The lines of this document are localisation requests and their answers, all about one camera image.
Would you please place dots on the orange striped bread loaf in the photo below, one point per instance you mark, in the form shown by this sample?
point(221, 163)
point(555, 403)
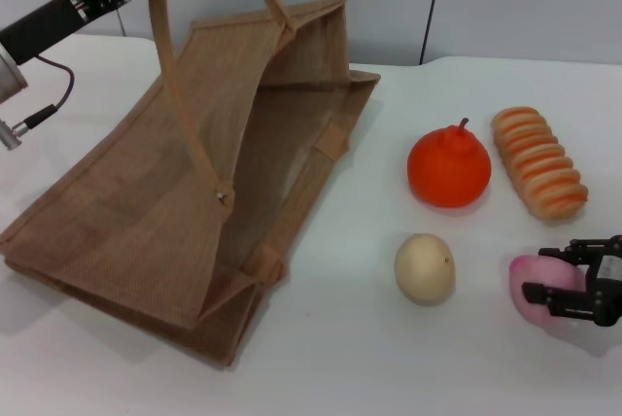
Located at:
point(539, 163)

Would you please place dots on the pink peach toy fruit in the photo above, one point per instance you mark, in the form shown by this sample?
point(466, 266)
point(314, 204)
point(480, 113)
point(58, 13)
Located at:
point(539, 272)

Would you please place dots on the orange pomegranate toy fruit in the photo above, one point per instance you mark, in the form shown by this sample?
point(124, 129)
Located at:
point(447, 173)

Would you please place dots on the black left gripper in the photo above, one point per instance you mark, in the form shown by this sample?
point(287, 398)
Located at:
point(48, 22)

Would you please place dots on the beige pear toy fruit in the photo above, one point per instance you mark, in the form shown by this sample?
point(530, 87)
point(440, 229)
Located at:
point(424, 270)

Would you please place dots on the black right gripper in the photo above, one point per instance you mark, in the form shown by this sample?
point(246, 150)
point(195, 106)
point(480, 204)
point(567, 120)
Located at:
point(610, 289)

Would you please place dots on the brown woven jute handbag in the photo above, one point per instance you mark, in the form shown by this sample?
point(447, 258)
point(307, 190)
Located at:
point(146, 202)

